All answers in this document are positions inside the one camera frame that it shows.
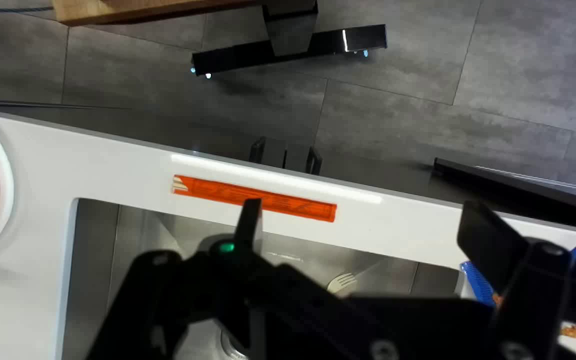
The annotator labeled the orange chopsticks packet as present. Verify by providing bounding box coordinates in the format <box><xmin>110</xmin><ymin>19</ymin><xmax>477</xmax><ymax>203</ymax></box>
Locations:
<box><xmin>173</xmin><ymin>173</ymin><xmax>338</xmax><ymax>223</ymax></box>

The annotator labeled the black cabinet handle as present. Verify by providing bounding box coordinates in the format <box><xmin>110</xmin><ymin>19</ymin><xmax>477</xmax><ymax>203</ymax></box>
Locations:
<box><xmin>302</xmin><ymin>145</ymin><xmax>324</xmax><ymax>175</ymax></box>

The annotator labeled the stainless steel sink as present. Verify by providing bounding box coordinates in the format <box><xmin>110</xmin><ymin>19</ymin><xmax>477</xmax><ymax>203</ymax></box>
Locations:
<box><xmin>55</xmin><ymin>195</ymin><xmax>464</xmax><ymax>360</ymax></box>

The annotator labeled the black metal bar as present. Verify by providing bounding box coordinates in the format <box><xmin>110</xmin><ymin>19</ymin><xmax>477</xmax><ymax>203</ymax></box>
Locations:
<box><xmin>432</xmin><ymin>156</ymin><xmax>576</xmax><ymax>234</ymax></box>

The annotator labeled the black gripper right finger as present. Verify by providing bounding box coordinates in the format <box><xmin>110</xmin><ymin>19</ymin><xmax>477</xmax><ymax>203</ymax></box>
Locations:
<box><xmin>456</xmin><ymin>198</ymin><xmax>574</xmax><ymax>360</ymax></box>

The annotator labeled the wooden table black leg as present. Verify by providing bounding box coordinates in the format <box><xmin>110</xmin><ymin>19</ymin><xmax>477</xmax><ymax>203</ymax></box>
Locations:
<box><xmin>50</xmin><ymin>0</ymin><xmax>390</xmax><ymax>79</ymax></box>

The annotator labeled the white plastic fork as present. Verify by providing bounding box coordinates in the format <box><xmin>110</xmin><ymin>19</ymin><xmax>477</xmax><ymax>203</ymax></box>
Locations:
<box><xmin>327</xmin><ymin>270</ymin><xmax>360</xmax><ymax>300</ymax></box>

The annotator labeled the black floor cable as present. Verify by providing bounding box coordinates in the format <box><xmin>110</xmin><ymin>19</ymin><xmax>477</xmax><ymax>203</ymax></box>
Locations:
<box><xmin>0</xmin><ymin>2</ymin><xmax>55</xmax><ymax>18</ymax></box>

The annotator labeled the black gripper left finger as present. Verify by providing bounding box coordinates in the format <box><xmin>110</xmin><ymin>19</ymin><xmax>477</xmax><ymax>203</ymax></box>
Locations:
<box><xmin>86</xmin><ymin>195</ymin><xmax>284</xmax><ymax>360</ymax></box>

